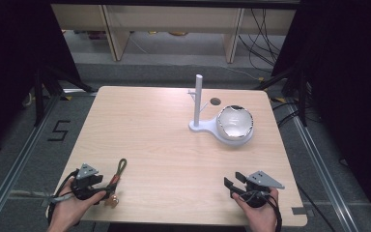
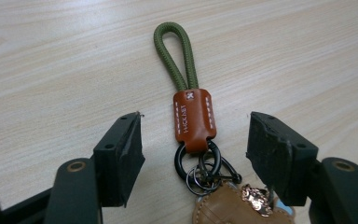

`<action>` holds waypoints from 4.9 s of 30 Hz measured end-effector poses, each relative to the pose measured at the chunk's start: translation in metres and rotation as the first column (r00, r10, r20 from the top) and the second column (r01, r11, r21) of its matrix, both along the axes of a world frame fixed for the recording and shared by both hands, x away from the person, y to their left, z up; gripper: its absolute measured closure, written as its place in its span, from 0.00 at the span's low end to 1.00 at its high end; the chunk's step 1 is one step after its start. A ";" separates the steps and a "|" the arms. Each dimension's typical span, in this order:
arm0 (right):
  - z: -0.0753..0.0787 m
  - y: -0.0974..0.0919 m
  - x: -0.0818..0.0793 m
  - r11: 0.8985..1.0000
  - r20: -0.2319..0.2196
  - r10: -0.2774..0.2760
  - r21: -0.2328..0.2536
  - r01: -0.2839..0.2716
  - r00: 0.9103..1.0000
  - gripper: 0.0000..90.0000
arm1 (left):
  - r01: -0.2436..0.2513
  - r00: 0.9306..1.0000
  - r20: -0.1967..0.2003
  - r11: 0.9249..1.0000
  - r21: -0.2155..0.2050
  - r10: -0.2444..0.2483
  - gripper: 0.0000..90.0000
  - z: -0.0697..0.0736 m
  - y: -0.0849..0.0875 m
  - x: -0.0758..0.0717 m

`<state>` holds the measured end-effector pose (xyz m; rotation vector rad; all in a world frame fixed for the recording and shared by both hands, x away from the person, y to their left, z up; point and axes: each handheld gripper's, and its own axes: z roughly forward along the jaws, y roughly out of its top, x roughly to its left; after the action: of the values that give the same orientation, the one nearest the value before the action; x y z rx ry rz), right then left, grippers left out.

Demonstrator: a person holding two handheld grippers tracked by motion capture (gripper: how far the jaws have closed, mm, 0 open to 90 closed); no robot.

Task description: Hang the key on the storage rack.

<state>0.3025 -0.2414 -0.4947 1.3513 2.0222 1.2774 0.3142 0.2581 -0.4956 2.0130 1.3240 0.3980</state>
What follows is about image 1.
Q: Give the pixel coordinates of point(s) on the aluminium floor rail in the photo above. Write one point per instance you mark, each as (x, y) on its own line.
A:
(16, 167)
(322, 174)

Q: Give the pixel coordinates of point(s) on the person's right hand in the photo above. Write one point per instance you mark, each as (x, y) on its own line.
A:
(260, 216)

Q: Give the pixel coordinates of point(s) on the person's left hand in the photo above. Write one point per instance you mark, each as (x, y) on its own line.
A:
(71, 209)

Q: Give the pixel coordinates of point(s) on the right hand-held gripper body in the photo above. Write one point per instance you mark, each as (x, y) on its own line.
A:
(260, 187)

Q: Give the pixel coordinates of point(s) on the dark curtain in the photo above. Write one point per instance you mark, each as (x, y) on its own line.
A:
(16, 64)
(348, 80)

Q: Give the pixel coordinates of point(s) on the white stand with post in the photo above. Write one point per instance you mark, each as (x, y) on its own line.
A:
(198, 103)

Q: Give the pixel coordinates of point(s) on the light wooden shelf unit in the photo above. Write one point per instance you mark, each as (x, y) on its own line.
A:
(174, 22)

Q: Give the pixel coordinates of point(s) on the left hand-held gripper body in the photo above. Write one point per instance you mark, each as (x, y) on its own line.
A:
(84, 180)

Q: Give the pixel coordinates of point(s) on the grey tape strip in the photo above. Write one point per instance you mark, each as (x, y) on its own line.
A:
(299, 211)

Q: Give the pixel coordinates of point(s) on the black metal stand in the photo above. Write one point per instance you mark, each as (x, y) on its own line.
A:
(45, 90)
(298, 93)

